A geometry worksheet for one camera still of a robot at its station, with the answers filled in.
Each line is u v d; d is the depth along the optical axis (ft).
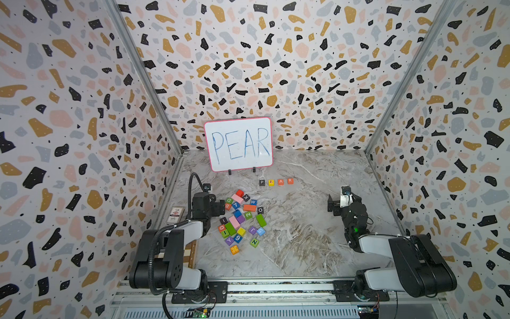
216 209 2.81
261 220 3.08
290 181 3.50
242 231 2.86
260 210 3.11
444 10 2.36
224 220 3.02
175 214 3.02
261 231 2.91
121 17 2.35
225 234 2.87
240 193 3.30
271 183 3.48
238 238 2.83
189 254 2.63
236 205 3.18
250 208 3.20
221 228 2.94
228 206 3.19
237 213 3.13
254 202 3.21
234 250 2.74
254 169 3.67
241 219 3.06
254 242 2.78
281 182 3.49
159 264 1.42
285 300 2.40
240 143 3.40
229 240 2.80
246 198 3.28
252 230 2.91
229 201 3.22
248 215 3.09
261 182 3.49
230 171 3.60
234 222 3.01
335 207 2.69
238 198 3.28
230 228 2.94
